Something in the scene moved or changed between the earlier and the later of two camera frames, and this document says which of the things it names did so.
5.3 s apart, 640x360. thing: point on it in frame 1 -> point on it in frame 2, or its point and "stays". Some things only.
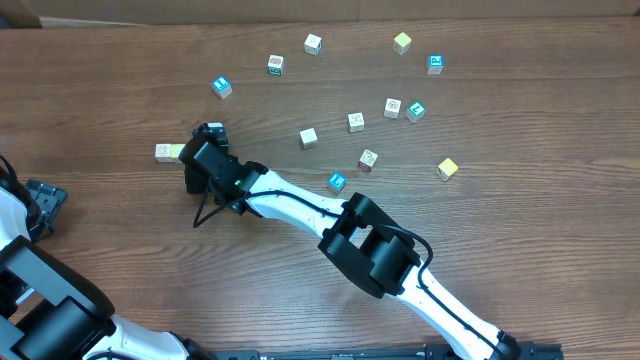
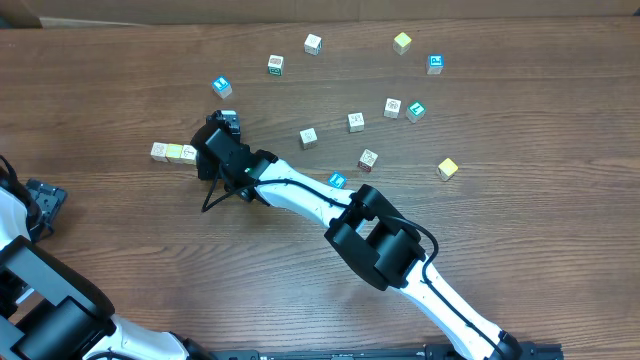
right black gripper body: (198, 184) -> (209, 170)
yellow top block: (175, 149) stays
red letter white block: (162, 153) stays
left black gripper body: (47, 197) stays
